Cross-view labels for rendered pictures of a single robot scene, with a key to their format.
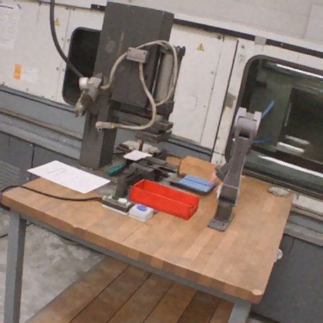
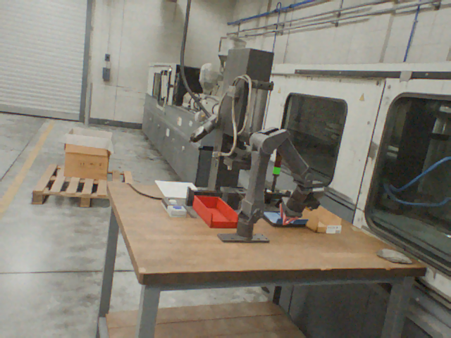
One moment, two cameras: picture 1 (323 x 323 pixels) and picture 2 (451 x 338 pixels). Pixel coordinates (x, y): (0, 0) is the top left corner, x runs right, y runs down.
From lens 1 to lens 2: 1.46 m
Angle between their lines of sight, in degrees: 48
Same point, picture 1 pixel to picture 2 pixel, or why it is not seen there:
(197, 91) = (356, 144)
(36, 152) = not seen: hidden behind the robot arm
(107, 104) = (221, 136)
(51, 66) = not seen: hidden behind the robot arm
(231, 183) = (248, 198)
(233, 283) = (136, 258)
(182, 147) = (338, 203)
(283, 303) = not seen: outside the picture
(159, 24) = (246, 60)
